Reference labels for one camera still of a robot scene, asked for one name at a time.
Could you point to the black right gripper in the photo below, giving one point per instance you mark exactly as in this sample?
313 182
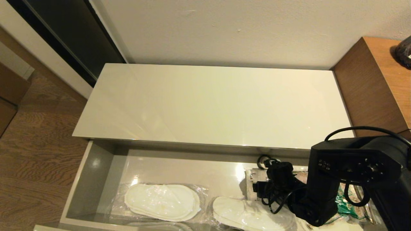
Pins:
273 192

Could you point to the floral tissue pack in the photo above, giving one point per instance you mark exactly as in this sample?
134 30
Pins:
250 184

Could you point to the white slippers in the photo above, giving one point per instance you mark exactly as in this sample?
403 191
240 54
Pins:
162 202
244 213

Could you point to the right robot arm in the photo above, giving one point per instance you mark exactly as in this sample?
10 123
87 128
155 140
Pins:
346 166

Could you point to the glossy white drawer cabinet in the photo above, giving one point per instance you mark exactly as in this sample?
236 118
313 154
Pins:
224 106

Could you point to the black tape roll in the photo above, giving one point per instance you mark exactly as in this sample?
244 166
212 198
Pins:
259 159

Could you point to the green snack bag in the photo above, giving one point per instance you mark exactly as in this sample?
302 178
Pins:
345 207

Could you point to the brown wooden side cabinet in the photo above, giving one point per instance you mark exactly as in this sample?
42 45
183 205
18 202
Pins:
369 96

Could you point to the dark round object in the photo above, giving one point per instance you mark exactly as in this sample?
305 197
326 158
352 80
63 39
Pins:
405 53

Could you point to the dark sliding door panel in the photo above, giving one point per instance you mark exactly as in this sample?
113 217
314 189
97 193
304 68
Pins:
74 35

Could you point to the brown wooden furniture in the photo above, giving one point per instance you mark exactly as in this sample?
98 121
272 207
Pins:
9 93

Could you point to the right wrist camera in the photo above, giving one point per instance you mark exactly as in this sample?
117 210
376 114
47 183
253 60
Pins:
259 188

